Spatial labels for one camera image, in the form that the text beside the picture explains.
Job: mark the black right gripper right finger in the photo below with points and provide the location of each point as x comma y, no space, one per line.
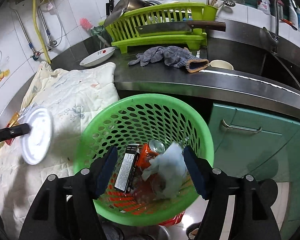
252,217

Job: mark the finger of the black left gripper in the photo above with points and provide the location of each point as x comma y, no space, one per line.
14,131

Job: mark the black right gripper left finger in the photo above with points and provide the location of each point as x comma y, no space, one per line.
64,207

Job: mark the white round plastic lid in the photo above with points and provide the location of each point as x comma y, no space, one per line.
36,143

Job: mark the black glue box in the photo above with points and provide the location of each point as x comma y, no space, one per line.
126,172

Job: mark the grey paper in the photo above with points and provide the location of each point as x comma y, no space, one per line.
167,172

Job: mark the green cabinet door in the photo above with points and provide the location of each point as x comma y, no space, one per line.
272,153

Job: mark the cream quilted cloth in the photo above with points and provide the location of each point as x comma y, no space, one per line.
73,98

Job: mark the orange soda can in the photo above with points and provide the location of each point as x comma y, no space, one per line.
149,151

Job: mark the green plastic waste basket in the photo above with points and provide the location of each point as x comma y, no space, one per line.
138,119

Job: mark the white ceramic plate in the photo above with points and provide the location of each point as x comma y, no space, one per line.
98,57

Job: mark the pink bottle brush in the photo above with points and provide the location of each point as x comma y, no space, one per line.
85,24

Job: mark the white cup in sink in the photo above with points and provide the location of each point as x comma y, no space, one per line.
221,64

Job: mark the green dish rack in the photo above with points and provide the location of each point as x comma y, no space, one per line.
124,34

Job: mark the grey work gloves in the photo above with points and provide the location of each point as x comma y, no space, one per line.
172,56

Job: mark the steel faucet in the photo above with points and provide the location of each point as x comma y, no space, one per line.
273,39

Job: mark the steel bowl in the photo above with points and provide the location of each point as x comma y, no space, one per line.
123,6

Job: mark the steel ladle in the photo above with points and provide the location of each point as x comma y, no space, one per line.
227,3

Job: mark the steel cabinet handle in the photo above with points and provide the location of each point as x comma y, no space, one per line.
240,128

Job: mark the cleaver with wooden handle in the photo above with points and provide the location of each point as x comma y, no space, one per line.
185,26

